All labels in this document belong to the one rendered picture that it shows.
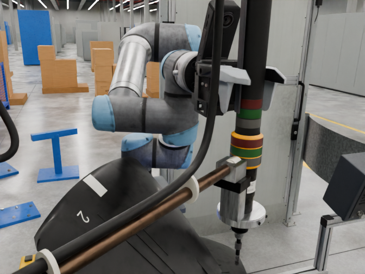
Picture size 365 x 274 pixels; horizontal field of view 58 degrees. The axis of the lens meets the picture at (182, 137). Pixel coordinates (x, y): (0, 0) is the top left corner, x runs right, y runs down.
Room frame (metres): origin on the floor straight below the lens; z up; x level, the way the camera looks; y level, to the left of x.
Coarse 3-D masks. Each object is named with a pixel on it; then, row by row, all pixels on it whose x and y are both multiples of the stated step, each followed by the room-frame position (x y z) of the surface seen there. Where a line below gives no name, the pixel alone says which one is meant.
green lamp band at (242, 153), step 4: (232, 148) 0.42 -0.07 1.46; (236, 148) 0.41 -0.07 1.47; (240, 148) 0.41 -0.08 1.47; (260, 148) 0.41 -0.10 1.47; (232, 152) 0.42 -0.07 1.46; (236, 152) 0.41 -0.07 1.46; (240, 152) 0.41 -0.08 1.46; (244, 152) 0.41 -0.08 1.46; (248, 152) 0.41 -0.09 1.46; (252, 152) 0.41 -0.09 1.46; (256, 152) 0.41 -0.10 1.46; (260, 152) 0.42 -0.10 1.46; (240, 156) 0.41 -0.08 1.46; (244, 156) 0.41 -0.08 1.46; (248, 156) 0.41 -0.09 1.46; (252, 156) 0.41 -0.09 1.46; (256, 156) 0.41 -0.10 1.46
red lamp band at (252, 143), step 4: (232, 136) 0.42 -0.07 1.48; (232, 140) 0.42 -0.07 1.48; (236, 140) 0.42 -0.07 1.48; (240, 140) 0.41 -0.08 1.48; (244, 140) 0.41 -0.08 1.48; (248, 140) 0.41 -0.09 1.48; (252, 140) 0.41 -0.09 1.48; (256, 140) 0.41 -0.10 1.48; (260, 140) 0.41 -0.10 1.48; (232, 144) 0.42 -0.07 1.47; (236, 144) 0.41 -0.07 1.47; (240, 144) 0.41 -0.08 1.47; (244, 144) 0.41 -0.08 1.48; (248, 144) 0.41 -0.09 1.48; (252, 144) 0.41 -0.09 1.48; (256, 144) 0.41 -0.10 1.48; (260, 144) 0.41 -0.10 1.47
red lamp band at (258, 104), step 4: (244, 100) 0.42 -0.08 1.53; (248, 100) 0.41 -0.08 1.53; (252, 100) 0.41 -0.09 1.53; (256, 100) 0.41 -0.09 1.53; (260, 100) 0.42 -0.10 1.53; (244, 104) 0.42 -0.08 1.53; (248, 104) 0.41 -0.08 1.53; (252, 104) 0.41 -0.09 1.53; (256, 104) 0.41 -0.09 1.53; (260, 104) 0.42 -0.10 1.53; (244, 108) 0.42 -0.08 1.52; (248, 108) 0.41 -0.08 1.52; (252, 108) 0.41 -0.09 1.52; (256, 108) 0.41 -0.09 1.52
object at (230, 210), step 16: (224, 160) 0.40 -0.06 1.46; (240, 160) 0.40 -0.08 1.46; (240, 176) 0.39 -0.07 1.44; (224, 192) 0.40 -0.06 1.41; (240, 192) 0.38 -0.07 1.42; (224, 208) 0.40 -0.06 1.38; (240, 208) 0.39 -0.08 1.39; (256, 208) 0.43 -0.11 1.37; (240, 224) 0.39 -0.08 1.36; (256, 224) 0.40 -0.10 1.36
